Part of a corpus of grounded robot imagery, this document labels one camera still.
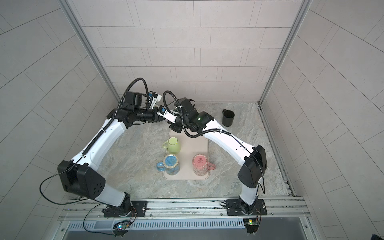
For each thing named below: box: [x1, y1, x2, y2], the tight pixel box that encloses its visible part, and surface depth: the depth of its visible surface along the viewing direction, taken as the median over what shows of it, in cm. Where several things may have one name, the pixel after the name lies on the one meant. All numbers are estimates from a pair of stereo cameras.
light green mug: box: [162, 136, 182, 155], surface depth 87 cm
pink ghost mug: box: [192, 154, 216, 177], surface depth 77 cm
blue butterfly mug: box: [156, 154, 181, 176], surface depth 78 cm
